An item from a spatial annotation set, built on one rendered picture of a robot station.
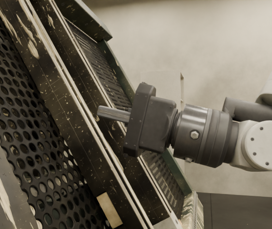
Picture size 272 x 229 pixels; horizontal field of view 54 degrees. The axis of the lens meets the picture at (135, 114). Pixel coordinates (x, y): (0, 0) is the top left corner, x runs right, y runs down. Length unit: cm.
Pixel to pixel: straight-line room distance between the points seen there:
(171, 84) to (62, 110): 322
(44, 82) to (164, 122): 37
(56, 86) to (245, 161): 46
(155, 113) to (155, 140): 4
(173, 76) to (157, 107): 342
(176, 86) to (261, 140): 344
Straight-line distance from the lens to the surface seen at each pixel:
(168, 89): 381
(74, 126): 64
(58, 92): 66
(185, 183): 163
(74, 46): 95
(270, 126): 38
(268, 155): 38
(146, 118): 41
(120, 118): 43
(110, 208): 64
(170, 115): 40
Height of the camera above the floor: 131
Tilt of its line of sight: 2 degrees up
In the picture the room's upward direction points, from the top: straight up
